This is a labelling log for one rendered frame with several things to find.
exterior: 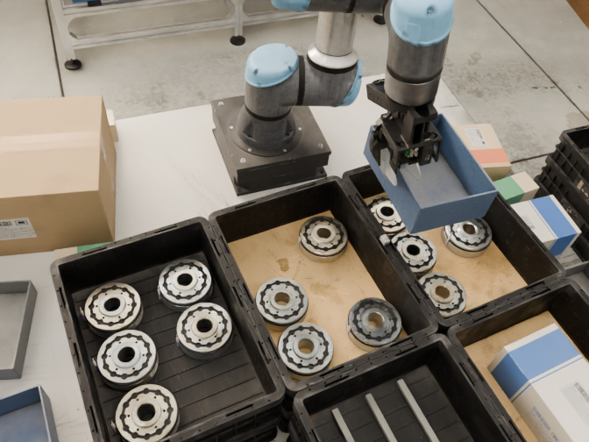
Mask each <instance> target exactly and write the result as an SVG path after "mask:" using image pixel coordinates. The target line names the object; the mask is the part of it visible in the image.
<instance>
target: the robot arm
mask: <svg viewBox="0 0 589 442"><path fill-rule="evenodd" d="M271 2H272V5H273V6H274V7H275V8H276V9H279V10H289V11H296V12H304V11H319V18H318V25H317V31H316V41H315V42H314V43H312V44H311V45H310V46H309V48H308V52H307V55H297V53H296V51H295V50H294V49H293V48H292V47H290V46H289V47H287V45H284V44H278V43H272V44H266V45H263V46H260V47H258V48H257V49H256V50H255V51H253V52H252V53H251V54H250V55H249V57H248V60H247V62H246V69H245V103H244V105H243V107H242V109H241V111H240V112H239V114H238V119H237V133H238V136H239V137H240V138H241V139H242V141H244V142H245V143H246V144H247V145H248V146H251V147H253V148H256V149H260V150H276V149H280V148H282V147H284V146H286V145H288V144H289V143H290V142H291V141H292V139H293V138H294V136H295V118H294V115H293V112H292V109H291V108H292V106H329V107H332V108H336V107H341V106H348V105H351V104H352V103H353V102H354V101H355V100H356V98H357V96H358V93H359V90H360V87H361V82H362V80H361V78H362V76H363V66H362V61H361V59H360V58H358V53H357V51H356V50H355V49H354V48H353V44H354V40H355V35H356V31H357V25H358V17H359V14H379V15H383V18H384V21H385V23H386V25H387V30H388V49H387V64H386V74H385V79H379V80H376V81H373V82H372V83H368V84H366V93H367V99H368V100H370V101H372V102H374V103H376V104H377V105H378V106H380V107H382V108H383V109H385V110H387V113H384V114H380V118H379V119H378V120H377V121H376V122H375V123H376V126H375V131H371V134H372V136H371V138H370V142H369V148H370V151H371V153H372V155H373V157H374V159H375V160H376V162H377V164H378V166H379V168H380V170H381V172H382V174H383V175H384V176H385V177H386V178H387V179H388V180H389V181H390V182H391V183H392V184H393V185H394V186H396V185H397V179H396V175H395V174H397V169H400V171H401V173H402V174H404V173H405V172H406V170H407V171H409V173H410V174H411V175H412V176H414V178H415V179H416V180H418V179H420V176H421V172H420V169H419V167H418V164H417V162H418V163H419V165H420V166H423V165H426V164H430V163H431V158H432V157H433V159H434V161H435V162H437V161H438V157H439V153H440V149H441V145H442V141H443V138H442V137H441V135H440V134H439V132H438V130H437V129H436V127H435V126H434V125H433V123H432V122H431V121H432V120H435V119H436V118H437V114H438V111H437V110H436V108H435V106H434V105H433V104H434V102H435V100H436V94H437V91H438V88H439V83H440V79H441V74H442V70H443V68H444V58H445V54H446V49H447V46H448V41H449V37H450V32H451V28H452V26H453V21H454V5H455V0H271ZM436 142H437V143H438V147H437V151H436V152H435V150H434V145H435V143H436ZM394 162H395V164H394Z"/></svg>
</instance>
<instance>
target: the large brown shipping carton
mask: <svg viewBox="0 0 589 442"><path fill-rule="evenodd" d="M116 165H117V153H116V149H115V146H114V142H113V138H112V135H111V131H110V124H109V120H108V117H107V113H106V110H105V106H104V102H103V96H102V95H100V96H68V97H51V98H35V99H18V100H2V101H0V256H8V255H17V254H27V253H44V252H53V251H54V250H57V249H63V248H69V247H76V246H87V245H94V244H100V243H106V242H112V241H115V223H116Z"/></svg>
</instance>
